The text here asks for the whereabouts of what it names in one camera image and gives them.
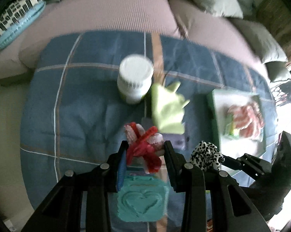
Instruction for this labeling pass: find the black white spotted scrunchie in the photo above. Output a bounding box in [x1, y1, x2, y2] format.
[189, 141, 225, 172]

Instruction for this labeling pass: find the light green cloth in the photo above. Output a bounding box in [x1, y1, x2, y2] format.
[151, 81, 190, 135]

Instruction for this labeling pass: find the red white plush toy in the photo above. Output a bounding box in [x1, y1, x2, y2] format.
[124, 122, 164, 173]

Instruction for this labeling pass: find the pink white knitted cloth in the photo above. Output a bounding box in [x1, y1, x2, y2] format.
[226, 101, 265, 142]

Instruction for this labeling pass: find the white tray box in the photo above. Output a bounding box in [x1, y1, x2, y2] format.
[207, 89, 265, 158]

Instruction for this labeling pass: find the teal heart case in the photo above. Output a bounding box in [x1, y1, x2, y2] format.
[109, 170, 171, 223]

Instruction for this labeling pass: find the grey side pillow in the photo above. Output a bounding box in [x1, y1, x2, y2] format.
[230, 18, 291, 83]

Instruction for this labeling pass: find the blue plaid blanket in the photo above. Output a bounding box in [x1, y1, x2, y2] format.
[20, 30, 279, 232]

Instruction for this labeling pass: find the pink seat cushion right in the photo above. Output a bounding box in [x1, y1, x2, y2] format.
[169, 0, 269, 80]

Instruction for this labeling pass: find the pink seat cushion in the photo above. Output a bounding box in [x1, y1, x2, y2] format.
[18, 0, 181, 69]
[169, 0, 269, 80]

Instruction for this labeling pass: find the white pill bottle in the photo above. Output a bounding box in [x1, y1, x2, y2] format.
[117, 54, 154, 104]

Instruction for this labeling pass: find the pink seat cushion left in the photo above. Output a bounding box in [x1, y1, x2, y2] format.
[18, 0, 181, 69]

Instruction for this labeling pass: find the blue patterned pillow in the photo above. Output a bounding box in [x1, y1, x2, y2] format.
[0, 0, 46, 50]

